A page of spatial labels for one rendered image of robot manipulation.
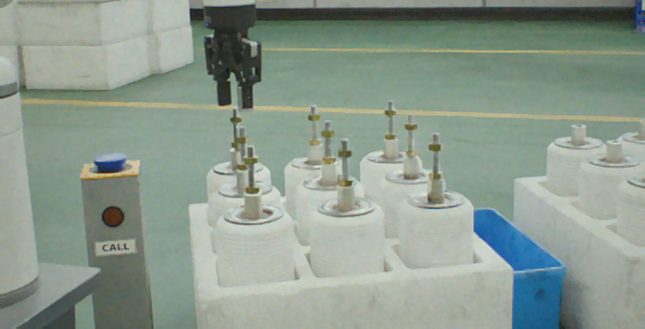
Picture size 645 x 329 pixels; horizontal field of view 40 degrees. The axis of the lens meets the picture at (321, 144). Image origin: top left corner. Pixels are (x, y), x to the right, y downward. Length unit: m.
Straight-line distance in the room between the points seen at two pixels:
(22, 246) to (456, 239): 0.56
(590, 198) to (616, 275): 0.16
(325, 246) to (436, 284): 0.14
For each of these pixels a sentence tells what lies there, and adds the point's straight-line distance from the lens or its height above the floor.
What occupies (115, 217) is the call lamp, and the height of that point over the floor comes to 0.26.
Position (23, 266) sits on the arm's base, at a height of 0.33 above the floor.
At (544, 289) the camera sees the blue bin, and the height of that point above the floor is 0.09.
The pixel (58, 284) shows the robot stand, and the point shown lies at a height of 0.30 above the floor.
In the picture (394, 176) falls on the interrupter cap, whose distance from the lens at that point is 1.26.
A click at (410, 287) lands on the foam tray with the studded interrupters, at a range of 1.11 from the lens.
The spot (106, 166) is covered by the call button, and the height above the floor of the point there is 0.32.
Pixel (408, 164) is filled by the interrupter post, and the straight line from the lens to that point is 1.26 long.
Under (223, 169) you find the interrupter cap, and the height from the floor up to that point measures 0.25.
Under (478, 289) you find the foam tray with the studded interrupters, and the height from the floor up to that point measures 0.16.
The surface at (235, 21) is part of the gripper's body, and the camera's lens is 1.27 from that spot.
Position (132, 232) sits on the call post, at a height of 0.24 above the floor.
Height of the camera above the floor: 0.59
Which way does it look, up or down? 13 degrees down
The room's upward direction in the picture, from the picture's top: 2 degrees counter-clockwise
